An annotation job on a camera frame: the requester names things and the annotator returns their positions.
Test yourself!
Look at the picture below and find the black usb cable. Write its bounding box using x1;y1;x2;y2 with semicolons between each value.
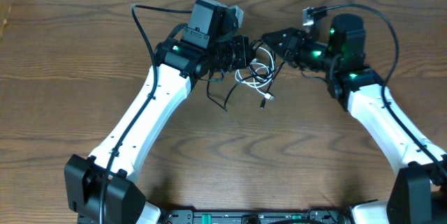
205;38;286;112

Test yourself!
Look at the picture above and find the white usb cable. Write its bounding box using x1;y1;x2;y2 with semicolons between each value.
234;45;276;101

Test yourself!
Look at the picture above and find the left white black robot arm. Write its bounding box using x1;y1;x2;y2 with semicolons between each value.
64;0;254;223

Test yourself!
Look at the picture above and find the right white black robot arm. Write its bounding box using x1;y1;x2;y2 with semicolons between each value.
261;13;446;223

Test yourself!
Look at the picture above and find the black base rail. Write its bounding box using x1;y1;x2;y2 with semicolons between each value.
138;207;353;224

